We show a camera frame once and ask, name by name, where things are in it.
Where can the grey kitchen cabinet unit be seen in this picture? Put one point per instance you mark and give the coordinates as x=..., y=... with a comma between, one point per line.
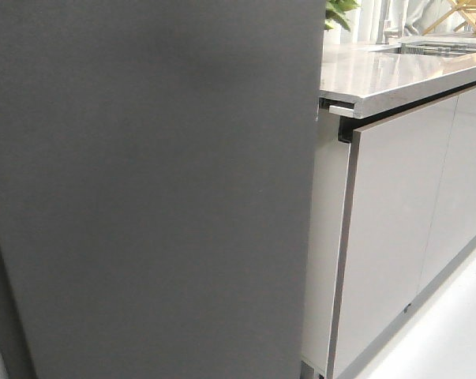
x=393, y=207

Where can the steel kitchen faucet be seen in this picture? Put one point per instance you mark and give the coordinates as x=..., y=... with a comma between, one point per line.
x=392, y=20

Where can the wooden dish rack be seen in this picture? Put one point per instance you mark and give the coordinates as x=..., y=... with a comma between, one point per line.
x=463, y=11

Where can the dark grey fridge door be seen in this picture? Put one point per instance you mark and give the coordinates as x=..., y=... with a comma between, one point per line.
x=156, y=167

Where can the steel kitchen countertop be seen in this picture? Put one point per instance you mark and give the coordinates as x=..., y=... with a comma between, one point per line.
x=367, y=79

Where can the steel sink basin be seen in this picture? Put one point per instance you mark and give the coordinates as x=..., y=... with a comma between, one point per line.
x=441, y=48

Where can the green plant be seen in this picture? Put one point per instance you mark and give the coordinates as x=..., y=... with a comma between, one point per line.
x=336, y=12

